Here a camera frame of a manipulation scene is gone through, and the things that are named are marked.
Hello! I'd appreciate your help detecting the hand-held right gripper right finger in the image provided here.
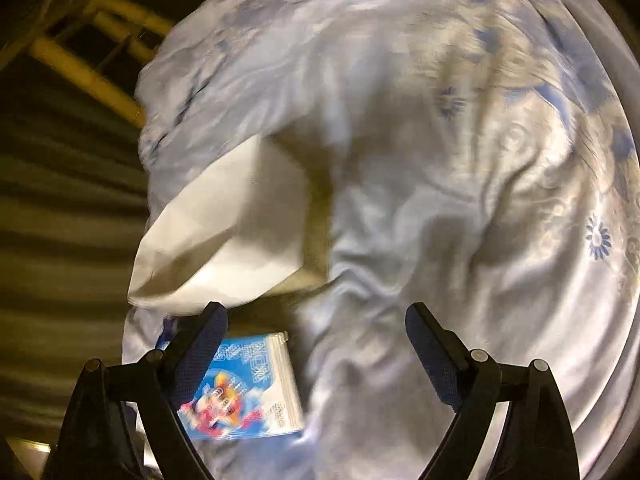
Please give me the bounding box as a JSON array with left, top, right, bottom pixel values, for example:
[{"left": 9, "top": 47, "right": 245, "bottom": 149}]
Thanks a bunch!
[{"left": 405, "top": 302, "right": 581, "bottom": 480}]

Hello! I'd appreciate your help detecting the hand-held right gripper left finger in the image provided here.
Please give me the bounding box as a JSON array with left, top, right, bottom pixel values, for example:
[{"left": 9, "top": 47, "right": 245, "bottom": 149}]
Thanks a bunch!
[{"left": 42, "top": 301, "right": 229, "bottom": 480}]

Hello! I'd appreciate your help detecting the blue cartoon tissue packet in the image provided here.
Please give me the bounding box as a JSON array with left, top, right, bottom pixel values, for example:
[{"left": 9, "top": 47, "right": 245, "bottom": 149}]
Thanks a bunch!
[{"left": 155, "top": 331, "right": 305, "bottom": 442}]

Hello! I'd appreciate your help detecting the white paper bag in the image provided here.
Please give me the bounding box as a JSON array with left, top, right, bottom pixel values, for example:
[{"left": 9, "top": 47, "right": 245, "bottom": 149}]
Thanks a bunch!
[{"left": 127, "top": 135, "right": 333, "bottom": 311}]

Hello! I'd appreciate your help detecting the light blue floral blanket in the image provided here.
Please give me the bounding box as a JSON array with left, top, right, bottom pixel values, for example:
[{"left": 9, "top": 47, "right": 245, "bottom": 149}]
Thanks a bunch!
[{"left": 122, "top": 0, "right": 640, "bottom": 480}]

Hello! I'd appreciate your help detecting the green curtain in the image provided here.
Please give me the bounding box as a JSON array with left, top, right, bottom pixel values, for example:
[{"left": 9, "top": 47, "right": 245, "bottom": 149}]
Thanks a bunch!
[{"left": 0, "top": 60, "right": 151, "bottom": 451}]

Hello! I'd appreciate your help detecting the yellow wooden bed frame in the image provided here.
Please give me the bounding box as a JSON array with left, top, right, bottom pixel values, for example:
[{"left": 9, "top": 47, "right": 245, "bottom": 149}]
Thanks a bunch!
[{"left": 30, "top": 0, "right": 173, "bottom": 128}]

